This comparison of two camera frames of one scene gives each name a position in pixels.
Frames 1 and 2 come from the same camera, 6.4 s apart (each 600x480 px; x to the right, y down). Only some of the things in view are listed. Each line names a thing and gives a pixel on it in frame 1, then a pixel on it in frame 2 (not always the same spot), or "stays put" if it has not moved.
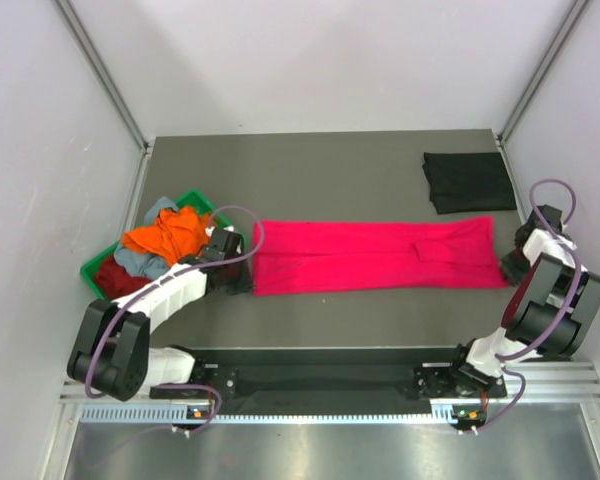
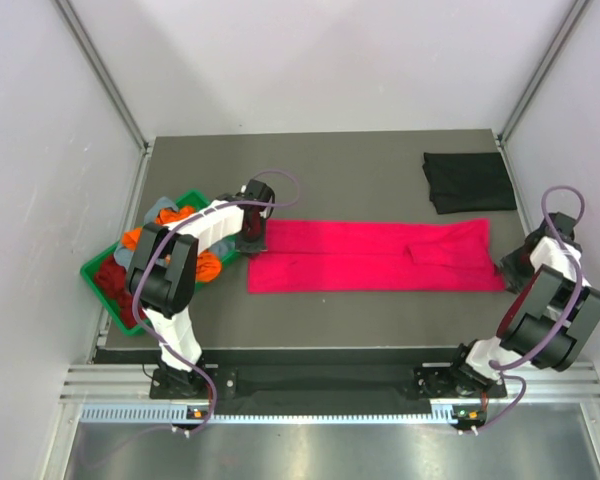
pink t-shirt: x=290 y=257 stays put
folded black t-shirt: x=460 y=182 stays put
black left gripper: x=243 y=284 to x=257 y=245
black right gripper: x=510 y=271 stays put
